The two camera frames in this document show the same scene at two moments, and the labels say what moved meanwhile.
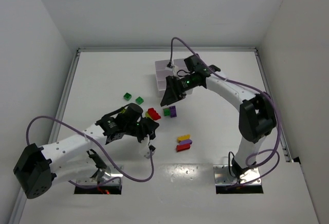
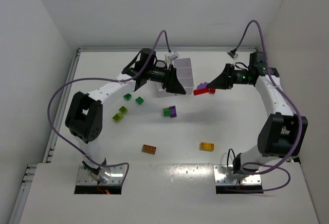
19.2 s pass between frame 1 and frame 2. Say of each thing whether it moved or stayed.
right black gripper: moved
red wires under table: stayed
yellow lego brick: moved
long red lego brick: moved
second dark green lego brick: stayed
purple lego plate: stayed
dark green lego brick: stayed
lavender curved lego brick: moved
